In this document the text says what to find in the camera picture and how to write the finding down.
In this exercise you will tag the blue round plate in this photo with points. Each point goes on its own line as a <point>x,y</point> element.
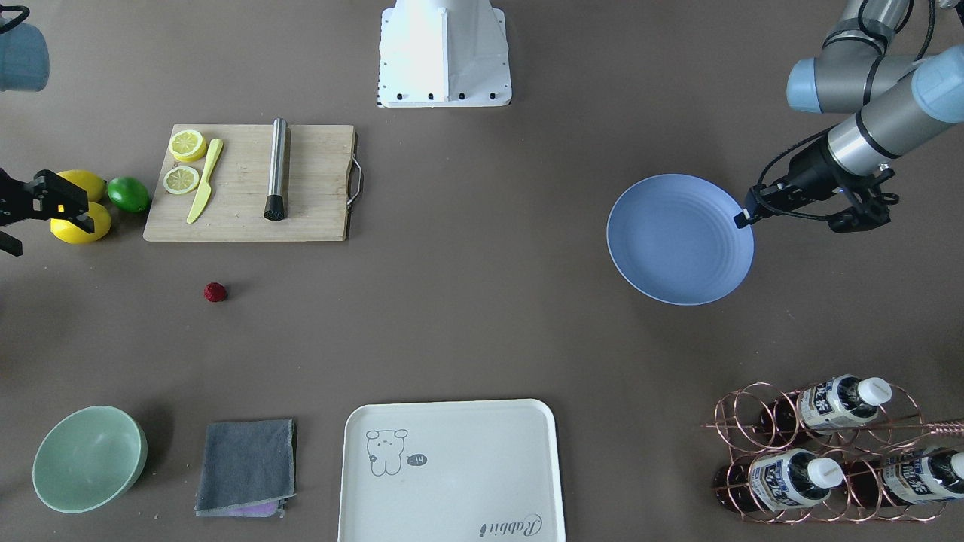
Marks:
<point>673,237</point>

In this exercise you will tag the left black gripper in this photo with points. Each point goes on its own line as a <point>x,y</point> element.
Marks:
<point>810,170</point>

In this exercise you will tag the wooden cutting board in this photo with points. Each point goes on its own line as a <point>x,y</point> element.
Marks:
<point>317,189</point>

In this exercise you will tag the dark drink bottle white cap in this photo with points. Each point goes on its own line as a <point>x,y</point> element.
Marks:
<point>841,403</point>

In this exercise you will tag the grey folded cloth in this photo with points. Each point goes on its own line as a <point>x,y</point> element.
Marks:
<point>248,469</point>

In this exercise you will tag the cream rectangular tray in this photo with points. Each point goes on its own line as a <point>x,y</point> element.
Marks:
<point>479,470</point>

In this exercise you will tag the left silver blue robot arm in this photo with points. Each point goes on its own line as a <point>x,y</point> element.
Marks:
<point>893,104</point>

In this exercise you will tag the lemon half slice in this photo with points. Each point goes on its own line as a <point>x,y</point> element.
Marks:
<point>187,145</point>
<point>181,180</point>

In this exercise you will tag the copper wire bottle rack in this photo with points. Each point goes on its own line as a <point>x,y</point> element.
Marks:
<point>901,428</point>

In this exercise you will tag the whole yellow lemon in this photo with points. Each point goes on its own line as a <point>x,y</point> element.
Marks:
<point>92,184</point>
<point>99,229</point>

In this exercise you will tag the green ceramic bowl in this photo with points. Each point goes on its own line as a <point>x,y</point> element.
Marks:
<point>88,459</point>

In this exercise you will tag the white camera mast base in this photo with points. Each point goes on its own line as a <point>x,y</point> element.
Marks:
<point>443,54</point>

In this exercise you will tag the red strawberry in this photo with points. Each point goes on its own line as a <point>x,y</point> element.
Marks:
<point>214,292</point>

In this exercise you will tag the steel muddler black tip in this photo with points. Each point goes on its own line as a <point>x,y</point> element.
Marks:
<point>275,206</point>

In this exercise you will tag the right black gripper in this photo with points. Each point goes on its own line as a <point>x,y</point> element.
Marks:
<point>9,205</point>

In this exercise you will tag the green lime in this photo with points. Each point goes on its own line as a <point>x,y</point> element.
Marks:
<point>128,194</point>

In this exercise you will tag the yellow plastic knife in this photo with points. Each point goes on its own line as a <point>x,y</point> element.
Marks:
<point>204,189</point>

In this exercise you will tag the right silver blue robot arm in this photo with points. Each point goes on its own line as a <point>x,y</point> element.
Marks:
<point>26,67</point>

